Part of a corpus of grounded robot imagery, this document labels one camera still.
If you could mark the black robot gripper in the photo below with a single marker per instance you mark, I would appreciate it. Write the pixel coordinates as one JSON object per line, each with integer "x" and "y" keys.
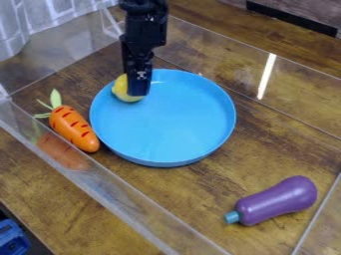
{"x": 146, "y": 34}

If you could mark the yellow toy lemon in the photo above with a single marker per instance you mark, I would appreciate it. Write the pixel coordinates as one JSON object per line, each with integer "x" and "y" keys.
{"x": 120, "y": 90}

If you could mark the blue round tray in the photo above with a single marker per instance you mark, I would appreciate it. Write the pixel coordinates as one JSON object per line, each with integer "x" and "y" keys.
{"x": 174, "y": 127}

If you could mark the orange toy carrot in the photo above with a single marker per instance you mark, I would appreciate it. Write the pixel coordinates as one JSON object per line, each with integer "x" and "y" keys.
{"x": 68, "y": 124}

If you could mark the purple toy eggplant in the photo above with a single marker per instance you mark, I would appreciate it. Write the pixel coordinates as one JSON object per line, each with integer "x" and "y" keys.
{"x": 289, "y": 196}

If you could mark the blue plastic crate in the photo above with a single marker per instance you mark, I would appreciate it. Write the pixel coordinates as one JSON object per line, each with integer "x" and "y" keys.
{"x": 13, "y": 240}

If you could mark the clear acrylic corner bracket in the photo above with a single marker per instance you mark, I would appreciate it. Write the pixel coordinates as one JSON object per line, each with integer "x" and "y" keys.
{"x": 111, "y": 26}

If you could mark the clear acrylic barrier wall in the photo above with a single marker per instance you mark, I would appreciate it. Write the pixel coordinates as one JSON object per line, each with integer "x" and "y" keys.
{"x": 92, "y": 204}

